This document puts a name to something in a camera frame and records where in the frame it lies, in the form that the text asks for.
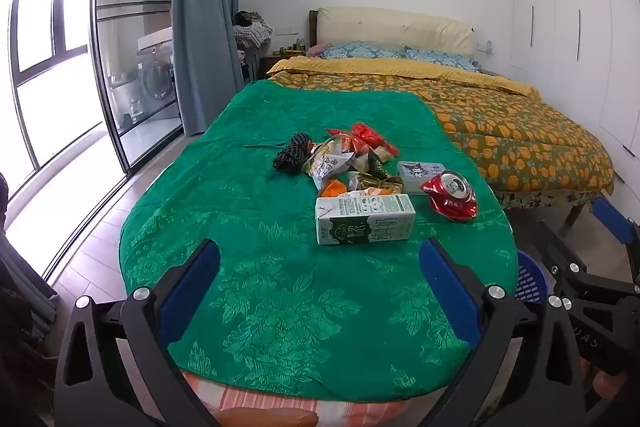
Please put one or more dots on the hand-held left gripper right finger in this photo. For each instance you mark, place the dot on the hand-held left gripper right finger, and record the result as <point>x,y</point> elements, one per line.
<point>445,287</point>

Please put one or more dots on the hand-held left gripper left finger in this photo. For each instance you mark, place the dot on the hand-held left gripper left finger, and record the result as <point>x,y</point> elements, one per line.
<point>192,287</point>

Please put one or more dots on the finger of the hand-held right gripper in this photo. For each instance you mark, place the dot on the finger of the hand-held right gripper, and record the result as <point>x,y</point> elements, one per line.
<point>610,218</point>
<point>555,247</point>

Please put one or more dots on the blue plastic basket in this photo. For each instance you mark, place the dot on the blue plastic basket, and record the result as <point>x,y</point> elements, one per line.
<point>530,277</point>

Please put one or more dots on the gold wrapper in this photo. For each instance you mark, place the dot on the gold wrapper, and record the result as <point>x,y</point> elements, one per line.
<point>380,184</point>

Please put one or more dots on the red plastic bag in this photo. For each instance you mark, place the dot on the red plastic bag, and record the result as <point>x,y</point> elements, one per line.
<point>367,137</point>

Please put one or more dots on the yellow snack bag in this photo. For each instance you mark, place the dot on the yellow snack bag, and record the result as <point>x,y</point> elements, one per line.
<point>327,164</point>

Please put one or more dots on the red wrapper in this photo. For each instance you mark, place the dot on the red wrapper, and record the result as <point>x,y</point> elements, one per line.
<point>337,133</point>

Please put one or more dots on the person's right hand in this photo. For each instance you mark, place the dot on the person's right hand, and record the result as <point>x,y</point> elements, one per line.
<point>607,389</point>

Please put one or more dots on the wooden bed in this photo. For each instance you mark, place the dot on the wooden bed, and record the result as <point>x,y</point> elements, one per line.
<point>574,217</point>

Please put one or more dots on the green floral tablecloth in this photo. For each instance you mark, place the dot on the green floral tablecloth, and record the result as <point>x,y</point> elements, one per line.
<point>250,232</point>

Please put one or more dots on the crushed red can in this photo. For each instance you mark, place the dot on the crushed red can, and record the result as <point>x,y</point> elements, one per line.
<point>450,202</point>

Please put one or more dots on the green white milk carton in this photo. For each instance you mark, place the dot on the green white milk carton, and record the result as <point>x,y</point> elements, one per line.
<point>365,222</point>

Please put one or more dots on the orange wrapper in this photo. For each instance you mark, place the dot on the orange wrapper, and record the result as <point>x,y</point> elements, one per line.
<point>331,189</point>

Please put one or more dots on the red striped cloth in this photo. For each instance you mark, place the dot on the red striped cloth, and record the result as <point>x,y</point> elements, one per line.
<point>350,412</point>

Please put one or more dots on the dark cloth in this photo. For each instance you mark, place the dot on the dark cloth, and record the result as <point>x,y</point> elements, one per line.
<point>20,357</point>

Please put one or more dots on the glass jar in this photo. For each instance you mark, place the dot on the glass jar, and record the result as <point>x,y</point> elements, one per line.
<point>135,108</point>

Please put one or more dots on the washing machine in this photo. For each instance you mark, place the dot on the washing machine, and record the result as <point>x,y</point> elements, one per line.
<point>157,79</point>

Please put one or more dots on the white wardrobe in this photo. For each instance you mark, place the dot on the white wardrobe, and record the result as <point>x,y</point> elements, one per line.
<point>555,7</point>

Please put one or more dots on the blue patterned pillow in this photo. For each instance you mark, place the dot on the blue patterned pillow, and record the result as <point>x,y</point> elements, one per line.
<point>440,59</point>
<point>360,50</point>

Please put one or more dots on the wooden nightstand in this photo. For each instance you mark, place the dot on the wooden nightstand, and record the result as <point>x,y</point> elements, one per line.
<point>270,64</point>

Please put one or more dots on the glass sliding door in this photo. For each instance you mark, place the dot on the glass sliding door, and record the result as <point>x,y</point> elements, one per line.
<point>125,57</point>

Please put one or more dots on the grey blue curtain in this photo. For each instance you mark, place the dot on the grey blue curtain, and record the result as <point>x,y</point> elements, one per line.
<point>205,32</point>

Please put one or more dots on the clothes pile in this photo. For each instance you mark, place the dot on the clothes pile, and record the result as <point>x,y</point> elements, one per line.
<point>252,29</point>

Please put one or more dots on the cream headboard cushion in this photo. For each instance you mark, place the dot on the cream headboard cushion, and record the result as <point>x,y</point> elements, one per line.
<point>395,27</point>

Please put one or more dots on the small bottle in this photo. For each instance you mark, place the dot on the small bottle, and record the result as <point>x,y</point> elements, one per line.
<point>300,44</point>

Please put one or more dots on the pink cloth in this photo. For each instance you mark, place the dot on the pink cloth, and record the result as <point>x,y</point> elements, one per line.
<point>316,50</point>

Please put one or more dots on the black framed window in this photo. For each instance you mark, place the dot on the black framed window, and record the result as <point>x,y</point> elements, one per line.
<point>50,32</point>

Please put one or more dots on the wall socket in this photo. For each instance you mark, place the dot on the wall socket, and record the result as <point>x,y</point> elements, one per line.
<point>487,47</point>

